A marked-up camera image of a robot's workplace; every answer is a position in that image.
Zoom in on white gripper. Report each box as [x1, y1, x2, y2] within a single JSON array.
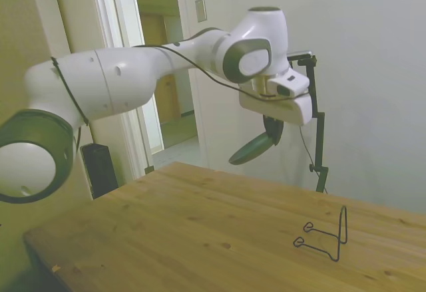
[[238, 87, 314, 147]]

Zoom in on grey camera on stand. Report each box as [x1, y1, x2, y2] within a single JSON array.
[[287, 49, 315, 61]]

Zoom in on white door frame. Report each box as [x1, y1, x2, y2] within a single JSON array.
[[89, 0, 209, 186]]

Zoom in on thin camera cable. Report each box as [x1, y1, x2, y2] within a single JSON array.
[[299, 125, 316, 166]]

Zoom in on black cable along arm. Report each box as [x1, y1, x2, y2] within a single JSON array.
[[49, 43, 296, 146]]

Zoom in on beige wall switch plate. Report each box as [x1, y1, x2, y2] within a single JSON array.
[[194, 0, 208, 24]]

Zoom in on brown wooden hallway door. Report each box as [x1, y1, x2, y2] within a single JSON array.
[[139, 13, 182, 127]]

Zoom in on black box by wall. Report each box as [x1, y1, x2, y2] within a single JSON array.
[[80, 142, 119, 200]]

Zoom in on black wire plate stand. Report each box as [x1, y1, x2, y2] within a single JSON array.
[[292, 205, 349, 263]]

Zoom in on black camera stand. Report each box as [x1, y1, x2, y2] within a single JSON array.
[[288, 55, 331, 194]]

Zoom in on dark green plate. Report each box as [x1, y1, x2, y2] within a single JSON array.
[[228, 131, 272, 166]]

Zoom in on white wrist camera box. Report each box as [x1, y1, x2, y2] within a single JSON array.
[[267, 70, 311, 100]]

